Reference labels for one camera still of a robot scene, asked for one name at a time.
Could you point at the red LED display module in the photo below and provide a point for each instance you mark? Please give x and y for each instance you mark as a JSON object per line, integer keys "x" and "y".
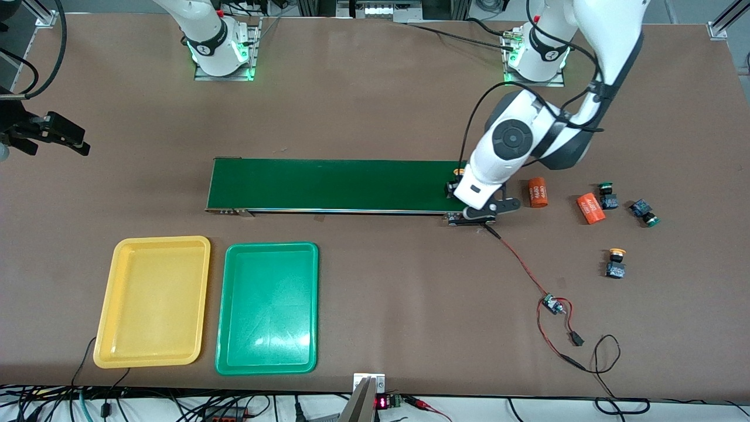
{"x": 382, "y": 402}

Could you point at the green conveyor belt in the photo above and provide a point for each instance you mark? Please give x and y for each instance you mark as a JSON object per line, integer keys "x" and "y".
{"x": 328, "y": 184}

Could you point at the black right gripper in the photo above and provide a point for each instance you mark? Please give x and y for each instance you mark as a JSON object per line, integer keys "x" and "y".
{"x": 23, "y": 129}

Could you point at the green plastic tray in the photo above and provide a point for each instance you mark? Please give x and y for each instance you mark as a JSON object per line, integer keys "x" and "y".
{"x": 266, "y": 310}

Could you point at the red clip lead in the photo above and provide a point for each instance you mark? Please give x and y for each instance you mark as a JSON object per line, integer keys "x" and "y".
{"x": 419, "y": 402}

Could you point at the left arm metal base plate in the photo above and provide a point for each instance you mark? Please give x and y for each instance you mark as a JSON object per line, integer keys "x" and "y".
{"x": 556, "y": 82}

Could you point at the yellow plastic tray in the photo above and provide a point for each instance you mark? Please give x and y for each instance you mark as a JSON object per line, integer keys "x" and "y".
{"x": 152, "y": 305}

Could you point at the aluminium frame structure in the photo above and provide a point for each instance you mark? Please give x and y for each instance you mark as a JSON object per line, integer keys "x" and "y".
{"x": 345, "y": 9}

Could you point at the white aluminium extrusion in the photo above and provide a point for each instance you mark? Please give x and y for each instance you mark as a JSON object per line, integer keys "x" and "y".
{"x": 47, "y": 19}
{"x": 718, "y": 29}

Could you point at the green push button switch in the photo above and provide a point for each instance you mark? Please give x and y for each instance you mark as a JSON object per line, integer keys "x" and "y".
{"x": 640, "y": 207}
{"x": 609, "y": 202}

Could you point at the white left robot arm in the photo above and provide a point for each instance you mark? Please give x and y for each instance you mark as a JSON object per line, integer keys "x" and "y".
{"x": 612, "y": 53}

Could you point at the small speed controller board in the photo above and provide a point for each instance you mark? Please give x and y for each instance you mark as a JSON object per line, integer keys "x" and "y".
{"x": 551, "y": 305}

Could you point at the red power lead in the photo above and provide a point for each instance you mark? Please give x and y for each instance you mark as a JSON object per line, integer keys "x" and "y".
{"x": 538, "y": 322}

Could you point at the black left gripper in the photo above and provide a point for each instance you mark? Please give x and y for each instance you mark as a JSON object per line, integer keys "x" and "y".
{"x": 452, "y": 189}

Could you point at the white LED light bar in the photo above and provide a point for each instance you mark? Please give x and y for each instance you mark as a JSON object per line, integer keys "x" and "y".
{"x": 378, "y": 12}

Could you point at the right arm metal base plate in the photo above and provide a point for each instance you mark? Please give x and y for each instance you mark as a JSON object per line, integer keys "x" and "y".
{"x": 253, "y": 58}

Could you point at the black plug with red lead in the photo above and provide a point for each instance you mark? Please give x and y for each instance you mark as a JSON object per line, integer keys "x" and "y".
{"x": 577, "y": 339}

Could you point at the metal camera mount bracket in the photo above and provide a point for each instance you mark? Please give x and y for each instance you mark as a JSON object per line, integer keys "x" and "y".
{"x": 360, "y": 404}

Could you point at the orange power strip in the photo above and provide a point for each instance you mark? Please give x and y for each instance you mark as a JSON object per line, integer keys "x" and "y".
{"x": 225, "y": 417}

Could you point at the orange cylinder printed 4680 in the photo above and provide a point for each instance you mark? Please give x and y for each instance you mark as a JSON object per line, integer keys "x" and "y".
{"x": 537, "y": 193}
{"x": 590, "y": 208}

